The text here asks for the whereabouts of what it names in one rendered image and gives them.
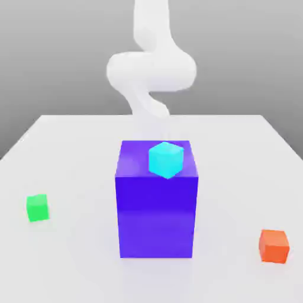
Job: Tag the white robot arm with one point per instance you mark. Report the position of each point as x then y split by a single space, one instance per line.
151 71

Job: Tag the small cyan cube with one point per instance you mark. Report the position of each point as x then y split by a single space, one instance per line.
165 159

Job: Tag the small green cube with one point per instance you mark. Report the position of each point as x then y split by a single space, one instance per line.
37 208

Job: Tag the small orange cube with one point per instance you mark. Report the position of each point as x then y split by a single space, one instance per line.
274 247

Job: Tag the large purple box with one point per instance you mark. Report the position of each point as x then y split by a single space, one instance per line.
156 213

